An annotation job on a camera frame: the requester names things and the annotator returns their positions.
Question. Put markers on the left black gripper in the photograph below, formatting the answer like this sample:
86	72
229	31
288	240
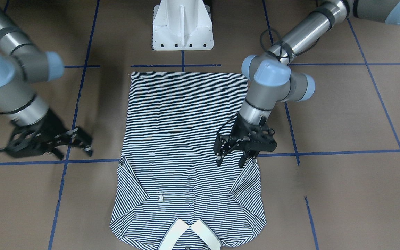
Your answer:
240	127

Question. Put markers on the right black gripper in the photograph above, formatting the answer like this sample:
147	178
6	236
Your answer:
49	127

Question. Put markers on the navy white striped polo shirt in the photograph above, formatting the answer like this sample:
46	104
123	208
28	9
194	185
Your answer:
171	194

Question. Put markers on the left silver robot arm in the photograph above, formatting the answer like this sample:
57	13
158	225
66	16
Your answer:
272	80

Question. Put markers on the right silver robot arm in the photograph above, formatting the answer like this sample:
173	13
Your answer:
21	64

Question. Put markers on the white mounting post base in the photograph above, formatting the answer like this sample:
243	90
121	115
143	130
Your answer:
182	25

